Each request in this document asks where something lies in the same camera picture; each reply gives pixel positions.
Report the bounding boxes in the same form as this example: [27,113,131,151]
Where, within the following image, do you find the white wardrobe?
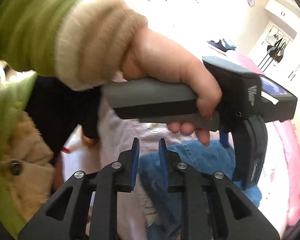
[249,0,300,81]

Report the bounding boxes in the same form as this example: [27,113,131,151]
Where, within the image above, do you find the left hand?
[121,26,223,147]

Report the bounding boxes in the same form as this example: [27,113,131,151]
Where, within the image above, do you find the folded clothes pile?
[208,39,236,52]

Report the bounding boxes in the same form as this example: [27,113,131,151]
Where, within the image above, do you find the pink strawberry print bedsheet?
[61,71,294,240]

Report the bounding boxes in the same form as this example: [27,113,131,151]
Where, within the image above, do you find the round wall clock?
[247,0,255,7]

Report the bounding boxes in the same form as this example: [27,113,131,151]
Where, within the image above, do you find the green sleeved left forearm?
[0,0,147,90]

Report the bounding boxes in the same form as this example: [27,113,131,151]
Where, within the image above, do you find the pink folded quilt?
[237,53,300,227]

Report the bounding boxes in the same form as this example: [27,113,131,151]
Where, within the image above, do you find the blue denim lace-trimmed pants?
[139,140,276,239]

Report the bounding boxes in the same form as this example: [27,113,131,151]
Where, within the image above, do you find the hanging bags on door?
[258,30,290,71]

